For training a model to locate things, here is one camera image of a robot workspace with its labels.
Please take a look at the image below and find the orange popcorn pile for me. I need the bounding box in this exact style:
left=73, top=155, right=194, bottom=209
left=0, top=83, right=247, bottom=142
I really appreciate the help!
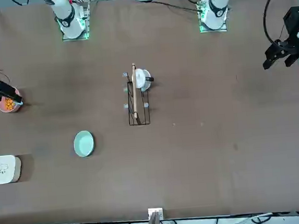
left=4, top=97, right=16, bottom=110

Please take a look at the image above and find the white rectangular tray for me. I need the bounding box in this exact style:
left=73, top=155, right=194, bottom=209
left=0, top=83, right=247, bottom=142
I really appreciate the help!
left=0, top=154, right=23, bottom=185

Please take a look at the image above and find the green bowl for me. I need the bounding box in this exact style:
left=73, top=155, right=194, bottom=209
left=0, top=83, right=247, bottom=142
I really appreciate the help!
left=72, top=129, right=97, bottom=158

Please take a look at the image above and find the wooden rack bar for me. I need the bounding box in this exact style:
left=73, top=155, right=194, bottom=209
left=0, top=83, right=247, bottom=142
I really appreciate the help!
left=128, top=62, right=141, bottom=119

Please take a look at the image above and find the pink bowl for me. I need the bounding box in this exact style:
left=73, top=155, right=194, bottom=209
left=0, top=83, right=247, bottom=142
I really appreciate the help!
left=0, top=88, right=22, bottom=114

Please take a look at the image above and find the white cup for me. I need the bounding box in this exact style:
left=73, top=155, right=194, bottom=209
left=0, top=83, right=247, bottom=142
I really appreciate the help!
left=134, top=67, right=156, bottom=92

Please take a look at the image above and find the black wire cup rack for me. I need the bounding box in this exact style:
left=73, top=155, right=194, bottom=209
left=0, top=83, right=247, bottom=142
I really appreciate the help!
left=121, top=61, right=159, bottom=127

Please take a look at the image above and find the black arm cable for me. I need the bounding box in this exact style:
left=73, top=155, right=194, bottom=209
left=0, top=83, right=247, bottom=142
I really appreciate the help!
left=261, top=0, right=291, bottom=45

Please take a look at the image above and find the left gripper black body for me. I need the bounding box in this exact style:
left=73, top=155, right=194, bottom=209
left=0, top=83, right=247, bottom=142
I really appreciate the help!
left=271, top=6, right=299, bottom=57

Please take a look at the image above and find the thin black table cable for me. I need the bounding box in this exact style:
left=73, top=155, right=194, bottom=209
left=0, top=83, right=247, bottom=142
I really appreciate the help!
left=150, top=0, right=201, bottom=16

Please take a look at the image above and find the white post bracket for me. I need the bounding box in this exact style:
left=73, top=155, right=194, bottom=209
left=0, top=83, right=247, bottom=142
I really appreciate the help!
left=147, top=207, right=164, bottom=220

